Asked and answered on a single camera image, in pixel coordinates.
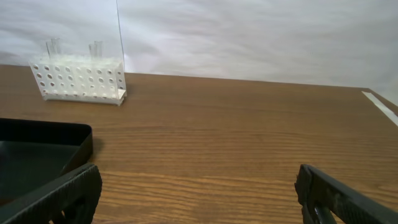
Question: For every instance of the white test tube rack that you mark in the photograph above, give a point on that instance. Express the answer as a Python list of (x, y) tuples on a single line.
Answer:
[(77, 84)]

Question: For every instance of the black tray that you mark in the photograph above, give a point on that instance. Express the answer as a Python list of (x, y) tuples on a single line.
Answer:
[(31, 155)]

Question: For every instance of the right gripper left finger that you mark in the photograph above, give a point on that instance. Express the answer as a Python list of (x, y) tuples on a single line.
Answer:
[(62, 199)]

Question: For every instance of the clear test tube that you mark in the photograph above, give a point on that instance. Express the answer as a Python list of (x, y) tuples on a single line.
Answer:
[(99, 49), (57, 48), (92, 52), (50, 49)]

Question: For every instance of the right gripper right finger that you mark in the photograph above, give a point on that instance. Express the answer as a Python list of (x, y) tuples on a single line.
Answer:
[(342, 202)]

